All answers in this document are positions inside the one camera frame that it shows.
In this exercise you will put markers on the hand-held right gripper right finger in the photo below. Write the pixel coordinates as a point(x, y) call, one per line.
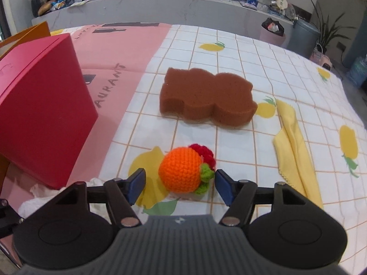
point(224, 187)

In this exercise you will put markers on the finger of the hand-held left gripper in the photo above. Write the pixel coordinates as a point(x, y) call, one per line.
point(10, 217)

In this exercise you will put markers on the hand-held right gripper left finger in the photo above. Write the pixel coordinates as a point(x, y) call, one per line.
point(137, 185)

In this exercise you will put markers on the crocheted orange toy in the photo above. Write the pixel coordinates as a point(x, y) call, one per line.
point(180, 169)

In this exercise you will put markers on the white crumpled tissue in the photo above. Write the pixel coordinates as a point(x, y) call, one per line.
point(43, 194)

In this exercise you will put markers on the yellow cloth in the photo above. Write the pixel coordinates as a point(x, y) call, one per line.
point(298, 154)

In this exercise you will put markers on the brown sponge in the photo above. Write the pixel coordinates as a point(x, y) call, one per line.
point(206, 97)

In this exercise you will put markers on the red box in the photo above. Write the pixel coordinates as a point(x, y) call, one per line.
point(43, 106)

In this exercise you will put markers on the fruit print checkered blanket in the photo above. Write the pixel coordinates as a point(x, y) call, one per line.
point(229, 57)

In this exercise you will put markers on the pink printed sheet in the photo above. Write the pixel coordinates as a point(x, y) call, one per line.
point(120, 51)

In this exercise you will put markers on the pink trash bin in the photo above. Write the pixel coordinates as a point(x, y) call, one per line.
point(272, 34)

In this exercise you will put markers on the pink small heater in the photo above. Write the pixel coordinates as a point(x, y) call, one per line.
point(322, 58)

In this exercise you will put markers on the grey trash can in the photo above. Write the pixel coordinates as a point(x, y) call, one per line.
point(304, 38)

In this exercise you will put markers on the blue water jug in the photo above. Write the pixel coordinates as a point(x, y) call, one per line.
point(358, 71)

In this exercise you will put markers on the white marble tv console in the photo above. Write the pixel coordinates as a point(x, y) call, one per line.
point(172, 8)

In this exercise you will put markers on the green potted plant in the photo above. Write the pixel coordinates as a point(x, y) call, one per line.
point(329, 31)

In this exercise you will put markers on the blue snack bags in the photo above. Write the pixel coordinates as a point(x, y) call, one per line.
point(59, 4)

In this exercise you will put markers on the brown bread loaf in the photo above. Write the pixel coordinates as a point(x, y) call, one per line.
point(46, 8)

